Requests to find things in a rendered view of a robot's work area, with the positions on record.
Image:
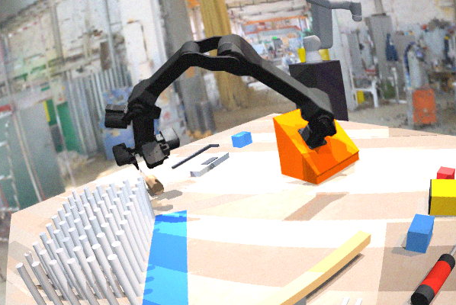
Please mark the yellow box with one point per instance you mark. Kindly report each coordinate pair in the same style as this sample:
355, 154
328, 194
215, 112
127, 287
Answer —
442, 197

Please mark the blue block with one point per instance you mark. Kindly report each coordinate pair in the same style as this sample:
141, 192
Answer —
419, 233
242, 139

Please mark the blue flat strip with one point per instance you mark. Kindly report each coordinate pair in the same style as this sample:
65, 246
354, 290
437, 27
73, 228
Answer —
166, 277

